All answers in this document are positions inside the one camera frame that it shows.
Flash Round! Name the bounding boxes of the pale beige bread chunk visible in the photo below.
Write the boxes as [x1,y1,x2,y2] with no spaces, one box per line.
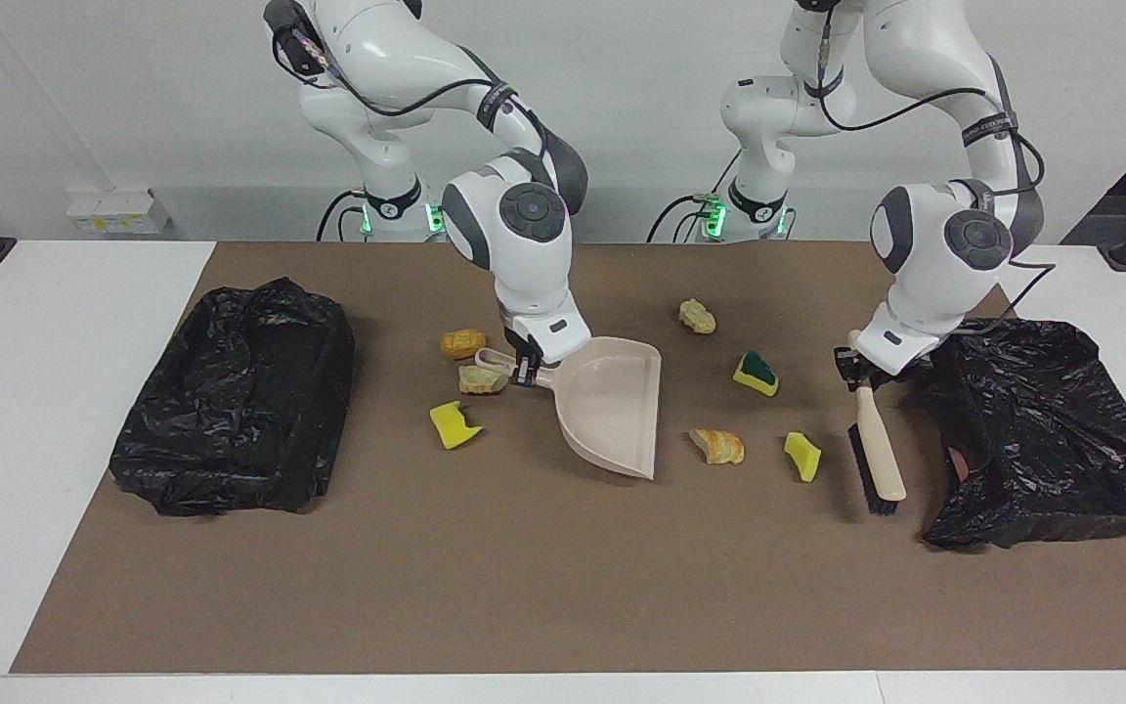
[457,364,510,396]

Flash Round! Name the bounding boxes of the beige hand brush black bristles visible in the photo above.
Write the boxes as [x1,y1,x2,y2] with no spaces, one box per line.
[846,330,908,516]

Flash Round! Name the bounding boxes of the beige plastic dustpan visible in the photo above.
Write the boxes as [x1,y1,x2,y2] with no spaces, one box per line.
[474,336,664,481]

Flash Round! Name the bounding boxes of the plain yellow sponge piece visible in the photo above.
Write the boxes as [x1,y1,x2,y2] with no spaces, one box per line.
[429,400,485,451]

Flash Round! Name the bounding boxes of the large yellow green sponge piece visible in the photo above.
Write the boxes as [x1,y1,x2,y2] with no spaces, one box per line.
[732,351,780,398]

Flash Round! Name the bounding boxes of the small yellow green sponge piece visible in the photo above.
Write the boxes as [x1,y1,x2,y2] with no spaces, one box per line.
[783,431,823,483]

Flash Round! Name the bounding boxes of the orange striped croissant piece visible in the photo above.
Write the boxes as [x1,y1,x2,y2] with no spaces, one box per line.
[688,428,746,465]

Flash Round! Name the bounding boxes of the black bag lined bin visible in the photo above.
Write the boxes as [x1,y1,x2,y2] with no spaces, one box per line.
[109,278,357,517]
[910,318,1126,551]

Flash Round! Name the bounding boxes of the brown paper table mat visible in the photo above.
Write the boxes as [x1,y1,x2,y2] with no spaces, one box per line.
[11,242,1126,676]

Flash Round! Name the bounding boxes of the black left base cable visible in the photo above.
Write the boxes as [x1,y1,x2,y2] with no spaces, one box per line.
[646,191,720,243]

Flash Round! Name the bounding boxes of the black base cable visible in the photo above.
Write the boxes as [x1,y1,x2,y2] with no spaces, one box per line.
[646,191,720,243]
[317,189,368,242]

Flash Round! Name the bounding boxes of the black right base cable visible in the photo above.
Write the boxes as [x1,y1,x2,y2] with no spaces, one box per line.
[317,189,368,242]

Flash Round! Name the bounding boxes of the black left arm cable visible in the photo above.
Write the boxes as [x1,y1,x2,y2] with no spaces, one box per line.
[812,15,1048,197]

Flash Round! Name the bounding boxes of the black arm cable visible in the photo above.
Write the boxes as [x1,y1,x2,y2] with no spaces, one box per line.
[270,24,549,162]
[812,15,1048,197]

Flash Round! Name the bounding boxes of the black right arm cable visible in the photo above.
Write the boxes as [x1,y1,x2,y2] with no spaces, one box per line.
[270,24,549,162]

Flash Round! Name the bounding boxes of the white wall power strip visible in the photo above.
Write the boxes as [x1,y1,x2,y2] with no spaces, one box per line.
[65,189,173,236]

